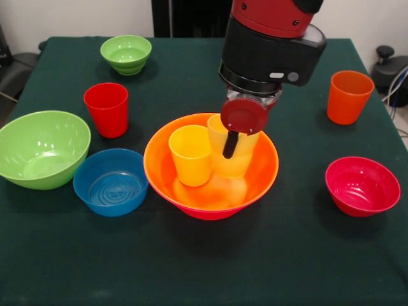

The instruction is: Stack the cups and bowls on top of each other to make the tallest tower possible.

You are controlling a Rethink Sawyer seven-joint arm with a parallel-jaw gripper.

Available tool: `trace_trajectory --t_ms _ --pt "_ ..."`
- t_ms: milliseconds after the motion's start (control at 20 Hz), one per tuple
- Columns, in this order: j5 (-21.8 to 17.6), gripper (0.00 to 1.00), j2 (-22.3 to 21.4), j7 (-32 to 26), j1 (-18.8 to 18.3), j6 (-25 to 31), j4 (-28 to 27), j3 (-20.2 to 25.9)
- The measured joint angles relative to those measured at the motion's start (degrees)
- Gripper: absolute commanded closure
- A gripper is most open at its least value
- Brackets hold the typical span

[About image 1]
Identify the large green bowl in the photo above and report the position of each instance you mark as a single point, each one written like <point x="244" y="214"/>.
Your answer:
<point x="41" y="150"/>

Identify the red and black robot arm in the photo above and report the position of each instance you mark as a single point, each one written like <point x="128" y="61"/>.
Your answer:
<point x="271" y="44"/>

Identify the red bowl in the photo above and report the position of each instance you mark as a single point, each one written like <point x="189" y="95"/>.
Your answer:
<point x="360" y="188"/>

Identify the black cabinet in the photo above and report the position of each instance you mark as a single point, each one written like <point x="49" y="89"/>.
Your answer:
<point x="188" y="16"/>

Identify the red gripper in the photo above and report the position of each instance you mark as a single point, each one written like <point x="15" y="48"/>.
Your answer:
<point x="243" y="116"/>

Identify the red cup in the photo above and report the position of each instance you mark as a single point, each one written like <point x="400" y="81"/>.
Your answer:
<point x="108" y="121"/>

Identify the orange cup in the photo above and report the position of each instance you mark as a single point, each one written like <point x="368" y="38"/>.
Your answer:
<point x="345" y="108"/>

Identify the black equipment base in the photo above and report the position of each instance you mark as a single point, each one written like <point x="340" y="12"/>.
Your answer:
<point x="389" y="70"/>

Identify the small green bowl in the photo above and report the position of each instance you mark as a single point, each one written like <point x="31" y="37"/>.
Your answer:
<point x="126" y="54"/>

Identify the dark green tablecloth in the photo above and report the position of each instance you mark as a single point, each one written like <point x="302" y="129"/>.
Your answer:
<point x="204" y="255"/>

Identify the large orange bowl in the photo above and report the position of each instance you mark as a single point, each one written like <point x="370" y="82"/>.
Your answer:
<point x="264" y="165"/>

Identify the blue bowl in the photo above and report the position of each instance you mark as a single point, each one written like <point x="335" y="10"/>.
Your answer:
<point x="110" y="208"/>

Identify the black chair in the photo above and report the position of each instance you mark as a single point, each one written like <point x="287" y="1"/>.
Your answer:
<point x="19" y="70"/>

